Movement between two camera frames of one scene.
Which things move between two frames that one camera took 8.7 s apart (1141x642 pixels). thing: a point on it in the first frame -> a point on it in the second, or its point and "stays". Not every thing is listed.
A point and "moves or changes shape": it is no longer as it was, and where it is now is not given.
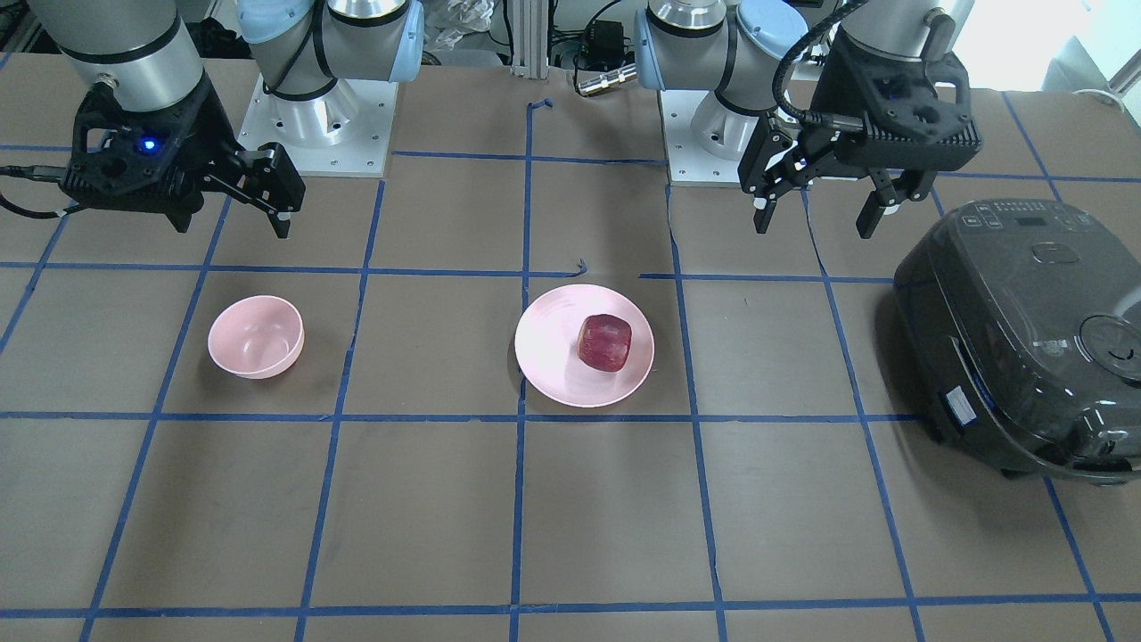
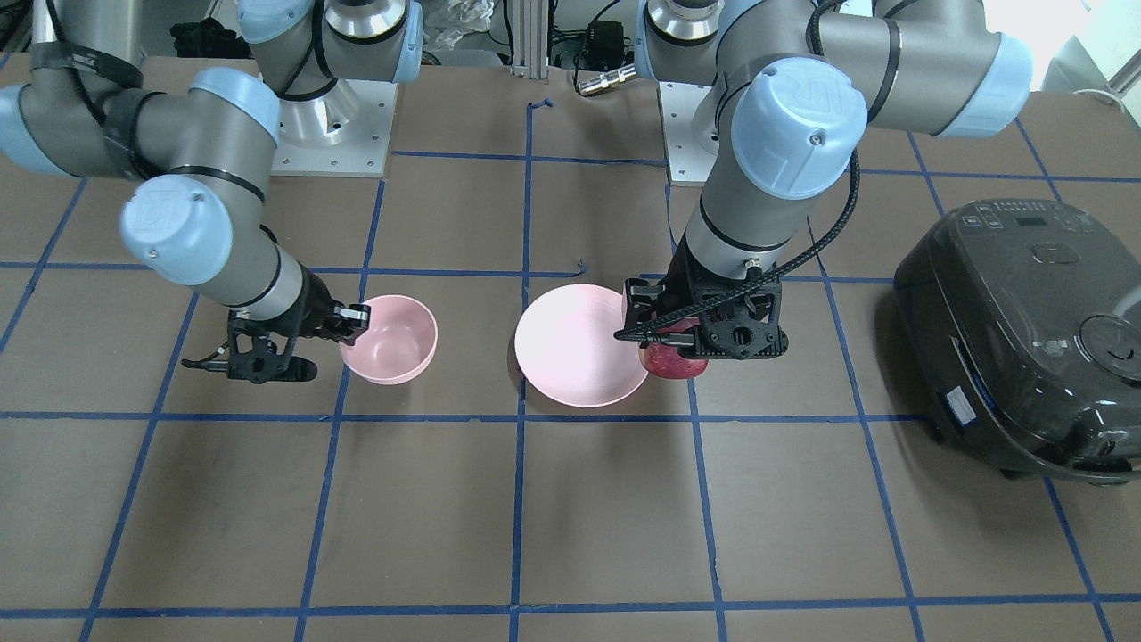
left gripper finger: x=772 y=162 -> x=640 y=304
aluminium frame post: x=530 y=39 stays
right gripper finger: x=266 y=176 -> x=349 y=323
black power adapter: x=603 y=48 stays
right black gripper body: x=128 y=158 -> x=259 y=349
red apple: x=603 y=341 -> x=663 y=359
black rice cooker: x=1021 y=324 stays
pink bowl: x=256 y=337 moves or changes shape
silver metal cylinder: x=606 y=79 stays
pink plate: x=546 y=351 stays
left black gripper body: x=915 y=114 -> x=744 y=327
